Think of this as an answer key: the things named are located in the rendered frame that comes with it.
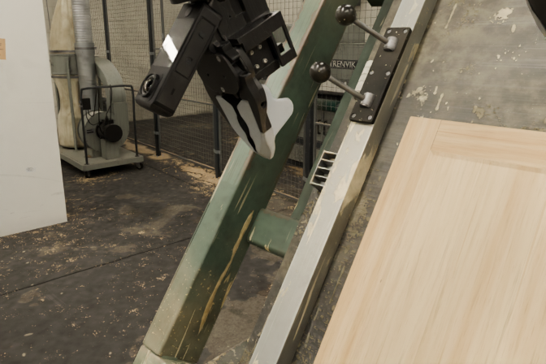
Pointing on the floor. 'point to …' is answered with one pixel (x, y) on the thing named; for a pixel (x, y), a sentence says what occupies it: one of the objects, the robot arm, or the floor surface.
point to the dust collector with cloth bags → (87, 98)
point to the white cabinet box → (27, 114)
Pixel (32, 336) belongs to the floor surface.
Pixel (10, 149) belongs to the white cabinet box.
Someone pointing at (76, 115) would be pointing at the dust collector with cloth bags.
